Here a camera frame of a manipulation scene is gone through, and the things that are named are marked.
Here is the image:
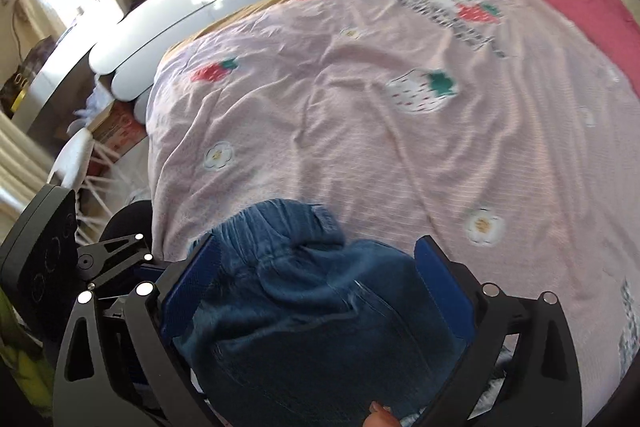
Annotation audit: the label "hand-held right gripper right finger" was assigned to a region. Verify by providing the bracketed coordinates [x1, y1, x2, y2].
[414, 234, 583, 427]

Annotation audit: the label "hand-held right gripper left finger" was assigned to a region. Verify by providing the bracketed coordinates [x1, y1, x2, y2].
[52, 234, 226, 427]

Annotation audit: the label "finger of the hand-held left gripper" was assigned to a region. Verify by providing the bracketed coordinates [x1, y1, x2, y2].
[76, 233, 156, 283]
[137, 259, 168, 283]

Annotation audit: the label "blue denim pants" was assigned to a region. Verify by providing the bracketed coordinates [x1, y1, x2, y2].
[187, 198, 476, 427]

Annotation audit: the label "person's right hand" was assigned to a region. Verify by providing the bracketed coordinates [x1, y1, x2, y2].
[362, 401, 401, 427]

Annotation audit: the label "beige ribbed radiator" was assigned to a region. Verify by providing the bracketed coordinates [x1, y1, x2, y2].
[0, 112, 56, 212]

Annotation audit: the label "white drying rack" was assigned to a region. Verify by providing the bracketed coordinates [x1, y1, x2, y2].
[47, 129, 151, 248]

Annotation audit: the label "yellow green cloth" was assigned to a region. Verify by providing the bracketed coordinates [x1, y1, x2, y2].
[0, 287, 56, 408]

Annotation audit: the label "red printed cardboard box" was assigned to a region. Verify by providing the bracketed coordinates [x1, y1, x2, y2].
[90, 99, 148, 152]

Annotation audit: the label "pink strawberry printed blanket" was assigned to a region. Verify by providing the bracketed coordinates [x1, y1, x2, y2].
[147, 0, 640, 427]

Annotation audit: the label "grey desk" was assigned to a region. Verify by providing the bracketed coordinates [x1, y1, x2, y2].
[0, 0, 126, 142]

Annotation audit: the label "dark patterned bag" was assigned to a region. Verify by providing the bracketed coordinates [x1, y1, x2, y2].
[0, 37, 56, 118]

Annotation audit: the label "grey patterned cloth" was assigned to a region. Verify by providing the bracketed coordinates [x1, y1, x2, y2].
[617, 279, 640, 378]

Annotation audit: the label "white curved bed footboard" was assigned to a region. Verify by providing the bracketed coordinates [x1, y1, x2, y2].
[89, 0, 323, 125]

